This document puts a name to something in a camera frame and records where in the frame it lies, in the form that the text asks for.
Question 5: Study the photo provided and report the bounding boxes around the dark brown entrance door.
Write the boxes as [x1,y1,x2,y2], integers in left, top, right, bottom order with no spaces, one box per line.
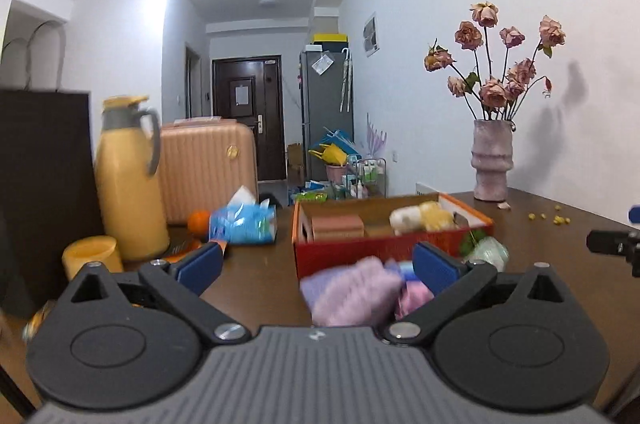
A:
[211,56,287,183]

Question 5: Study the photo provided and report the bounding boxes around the brown sponge block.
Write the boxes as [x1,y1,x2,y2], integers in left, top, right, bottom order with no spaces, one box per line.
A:
[302,214,366,241]

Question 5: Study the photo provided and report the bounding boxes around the pink purple satin scrunchie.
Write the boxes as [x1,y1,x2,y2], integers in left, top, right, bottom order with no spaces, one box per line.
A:
[395,281,434,321]

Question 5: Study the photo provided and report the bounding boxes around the blue tissue pack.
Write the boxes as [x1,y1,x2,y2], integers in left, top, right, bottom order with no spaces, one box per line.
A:
[207,185,279,246]

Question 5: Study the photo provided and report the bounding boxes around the pile of blue green packets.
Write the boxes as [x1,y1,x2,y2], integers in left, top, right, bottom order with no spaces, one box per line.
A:
[290,180,347,205]

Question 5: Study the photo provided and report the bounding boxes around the purple feather decoration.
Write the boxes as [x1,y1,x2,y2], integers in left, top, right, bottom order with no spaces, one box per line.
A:
[365,113,389,160]

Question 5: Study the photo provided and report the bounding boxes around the dried pink rose bouquet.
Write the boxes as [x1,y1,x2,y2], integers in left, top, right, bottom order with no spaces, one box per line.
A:
[424,1,567,123]

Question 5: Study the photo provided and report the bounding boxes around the pink suitcase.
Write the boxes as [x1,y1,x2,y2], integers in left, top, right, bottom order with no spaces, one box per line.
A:
[159,116,260,226]

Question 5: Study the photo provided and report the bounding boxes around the orange fruit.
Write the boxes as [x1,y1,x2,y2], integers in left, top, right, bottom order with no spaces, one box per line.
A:
[187,210,212,239]

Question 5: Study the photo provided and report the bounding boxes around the white yellow plush toy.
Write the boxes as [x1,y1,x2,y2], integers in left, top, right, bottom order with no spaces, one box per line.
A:
[389,201,457,236]

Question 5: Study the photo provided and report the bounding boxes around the wall picture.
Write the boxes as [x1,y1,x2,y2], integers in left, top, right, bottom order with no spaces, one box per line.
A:
[363,11,381,58]

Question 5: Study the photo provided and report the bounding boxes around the black paper bag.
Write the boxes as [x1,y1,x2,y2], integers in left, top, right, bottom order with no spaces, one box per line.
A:
[0,21,107,321]

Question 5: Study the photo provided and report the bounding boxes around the side door frame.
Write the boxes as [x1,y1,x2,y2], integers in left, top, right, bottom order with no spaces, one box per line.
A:
[184,43,204,121]

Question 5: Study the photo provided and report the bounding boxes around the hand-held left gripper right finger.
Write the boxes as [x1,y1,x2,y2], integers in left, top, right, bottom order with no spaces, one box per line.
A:
[382,241,574,346]

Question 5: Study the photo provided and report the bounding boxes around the white folded umbrella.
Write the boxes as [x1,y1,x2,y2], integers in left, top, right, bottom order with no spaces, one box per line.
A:
[339,47,353,113]

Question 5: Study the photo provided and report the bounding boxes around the yellow cup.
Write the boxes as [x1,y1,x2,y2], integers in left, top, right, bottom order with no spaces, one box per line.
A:
[61,235,125,283]

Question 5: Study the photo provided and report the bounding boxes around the red cardboard box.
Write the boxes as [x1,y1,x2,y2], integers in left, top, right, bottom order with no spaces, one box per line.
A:
[291,192,496,281]

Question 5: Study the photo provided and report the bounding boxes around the blurred orange item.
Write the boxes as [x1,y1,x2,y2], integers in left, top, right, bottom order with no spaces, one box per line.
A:
[22,300,57,341]

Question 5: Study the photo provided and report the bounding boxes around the scattered yellow crumbs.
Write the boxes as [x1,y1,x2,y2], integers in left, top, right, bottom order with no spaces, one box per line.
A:
[527,204,572,225]

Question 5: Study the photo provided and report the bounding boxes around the yellow thermos jug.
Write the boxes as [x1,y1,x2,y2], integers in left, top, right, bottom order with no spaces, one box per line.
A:
[94,95,171,263]

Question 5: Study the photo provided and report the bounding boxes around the brown carton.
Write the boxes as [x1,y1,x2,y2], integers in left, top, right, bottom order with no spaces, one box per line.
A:
[287,143,305,185]

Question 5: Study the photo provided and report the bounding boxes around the pink ribbed vase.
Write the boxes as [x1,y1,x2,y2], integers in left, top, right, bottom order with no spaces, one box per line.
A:
[471,119,516,203]

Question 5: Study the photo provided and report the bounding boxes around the grey refrigerator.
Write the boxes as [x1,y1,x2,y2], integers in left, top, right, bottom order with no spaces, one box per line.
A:
[299,49,355,183]

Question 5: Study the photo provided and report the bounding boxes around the orange plastic item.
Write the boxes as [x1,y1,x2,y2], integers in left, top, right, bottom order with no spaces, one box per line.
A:
[165,240,229,264]

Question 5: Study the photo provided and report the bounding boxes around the purple fluffy cloth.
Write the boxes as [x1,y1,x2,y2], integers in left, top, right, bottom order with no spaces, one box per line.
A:
[299,255,407,328]

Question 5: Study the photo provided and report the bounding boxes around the yellow plastic item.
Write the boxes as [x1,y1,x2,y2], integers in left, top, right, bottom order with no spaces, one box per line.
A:
[308,144,347,166]

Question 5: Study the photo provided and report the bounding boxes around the blue folded bags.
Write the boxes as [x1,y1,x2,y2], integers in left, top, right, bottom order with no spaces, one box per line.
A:
[320,129,362,158]

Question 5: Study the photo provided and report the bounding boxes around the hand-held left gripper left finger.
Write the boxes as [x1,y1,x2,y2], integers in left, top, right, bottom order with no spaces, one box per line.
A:
[57,243,252,346]

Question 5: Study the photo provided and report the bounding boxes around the metal storage trolley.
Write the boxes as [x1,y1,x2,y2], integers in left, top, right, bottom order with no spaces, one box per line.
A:
[345,157,388,199]

